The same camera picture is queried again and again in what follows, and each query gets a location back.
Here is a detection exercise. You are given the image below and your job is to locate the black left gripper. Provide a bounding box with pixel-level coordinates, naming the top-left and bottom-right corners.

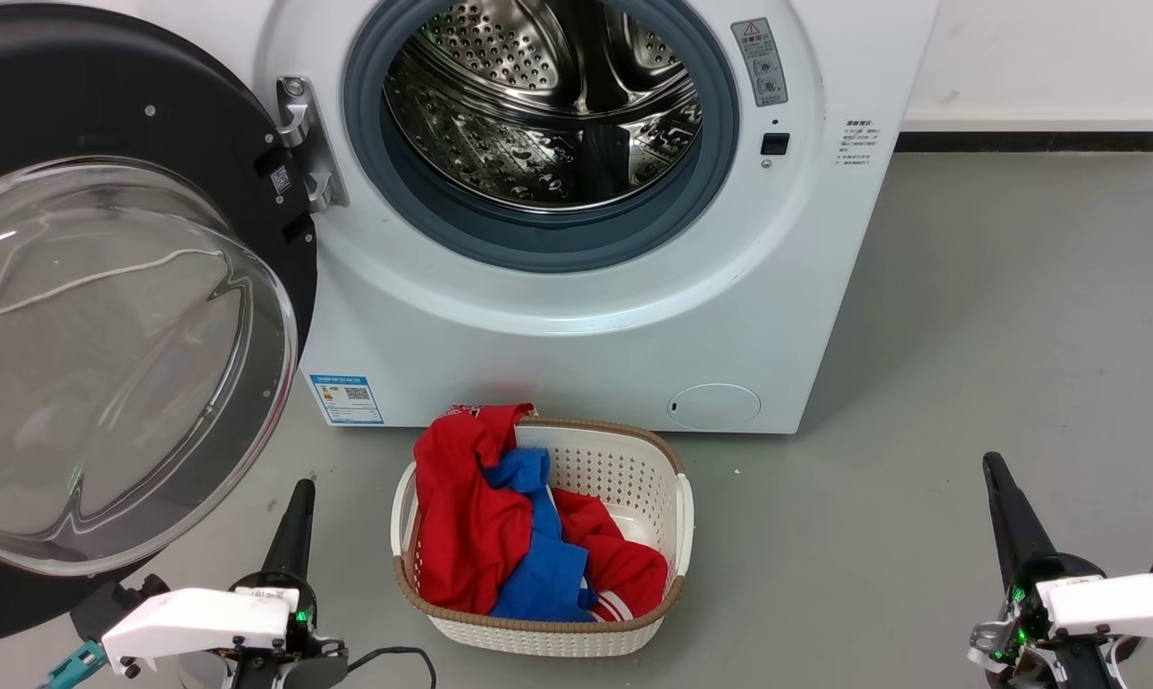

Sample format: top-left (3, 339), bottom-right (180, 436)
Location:
top-left (232, 478), bottom-right (349, 689)

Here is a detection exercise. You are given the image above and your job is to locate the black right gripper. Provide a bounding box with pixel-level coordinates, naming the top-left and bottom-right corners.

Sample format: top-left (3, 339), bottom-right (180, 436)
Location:
top-left (968, 453), bottom-right (1151, 689)

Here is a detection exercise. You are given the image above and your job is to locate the black round glass washer door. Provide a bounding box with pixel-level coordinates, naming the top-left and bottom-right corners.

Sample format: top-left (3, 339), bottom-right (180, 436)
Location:
top-left (0, 3), bottom-right (320, 648)

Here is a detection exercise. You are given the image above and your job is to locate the white front-load washing machine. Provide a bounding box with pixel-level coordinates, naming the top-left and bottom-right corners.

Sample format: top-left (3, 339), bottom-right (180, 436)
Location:
top-left (251, 0), bottom-right (942, 436)

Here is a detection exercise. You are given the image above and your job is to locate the silver metal door hinge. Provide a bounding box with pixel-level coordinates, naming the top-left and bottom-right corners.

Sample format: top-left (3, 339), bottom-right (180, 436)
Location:
top-left (276, 77), bottom-right (349, 213)

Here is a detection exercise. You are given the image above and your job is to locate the blue energy label sticker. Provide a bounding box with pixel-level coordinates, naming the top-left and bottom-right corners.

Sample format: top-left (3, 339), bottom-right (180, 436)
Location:
top-left (309, 374), bottom-right (385, 426)

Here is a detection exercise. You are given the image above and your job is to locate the red garment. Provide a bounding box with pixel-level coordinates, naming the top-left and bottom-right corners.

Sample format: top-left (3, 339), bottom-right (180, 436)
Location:
top-left (413, 403), bottom-right (670, 623)

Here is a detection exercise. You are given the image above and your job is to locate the blue garment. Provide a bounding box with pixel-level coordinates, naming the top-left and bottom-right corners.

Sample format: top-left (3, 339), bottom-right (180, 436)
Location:
top-left (480, 447), bottom-right (598, 623)

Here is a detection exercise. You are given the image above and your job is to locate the cream plastic laundry basket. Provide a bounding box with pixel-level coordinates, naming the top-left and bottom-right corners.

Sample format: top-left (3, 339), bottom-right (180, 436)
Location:
top-left (391, 416), bottom-right (696, 658)

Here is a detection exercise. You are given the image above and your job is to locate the round white filter cover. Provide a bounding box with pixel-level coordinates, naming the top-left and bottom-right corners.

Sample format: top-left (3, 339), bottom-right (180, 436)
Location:
top-left (668, 384), bottom-right (762, 431)

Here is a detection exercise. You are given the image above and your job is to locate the grey warning sticker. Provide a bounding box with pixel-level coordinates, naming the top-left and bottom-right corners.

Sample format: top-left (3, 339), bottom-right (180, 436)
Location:
top-left (731, 17), bottom-right (788, 108)

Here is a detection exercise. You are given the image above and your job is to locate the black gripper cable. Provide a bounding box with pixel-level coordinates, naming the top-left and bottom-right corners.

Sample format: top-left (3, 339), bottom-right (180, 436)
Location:
top-left (346, 647), bottom-right (437, 689)

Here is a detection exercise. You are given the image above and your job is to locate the teal cable connector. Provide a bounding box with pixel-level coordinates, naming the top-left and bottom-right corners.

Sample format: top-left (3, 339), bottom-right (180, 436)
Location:
top-left (45, 639), bottom-right (108, 689)

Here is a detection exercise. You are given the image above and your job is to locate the white power cable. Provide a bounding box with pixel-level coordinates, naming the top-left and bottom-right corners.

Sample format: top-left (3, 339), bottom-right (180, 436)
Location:
top-left (0, 249), bottom-right (228, 326)

